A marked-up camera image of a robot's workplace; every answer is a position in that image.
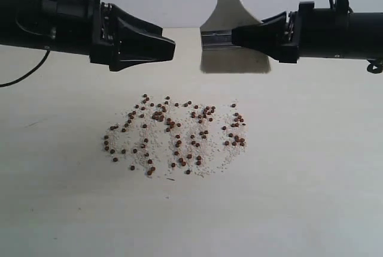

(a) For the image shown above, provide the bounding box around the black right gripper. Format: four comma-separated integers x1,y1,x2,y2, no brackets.
232,1,315,64

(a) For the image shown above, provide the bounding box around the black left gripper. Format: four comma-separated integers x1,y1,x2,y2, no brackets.
84,0,176,72

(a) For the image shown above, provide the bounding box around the white paint brush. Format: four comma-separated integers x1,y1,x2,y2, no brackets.
200,0,271,74

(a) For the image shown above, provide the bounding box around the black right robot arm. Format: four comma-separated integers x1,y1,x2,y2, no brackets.
232,2,382,74

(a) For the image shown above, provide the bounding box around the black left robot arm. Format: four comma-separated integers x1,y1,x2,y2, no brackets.
1,0,176,72

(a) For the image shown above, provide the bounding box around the pile of brown pellets and grains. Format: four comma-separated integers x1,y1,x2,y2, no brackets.
101,93,248,180

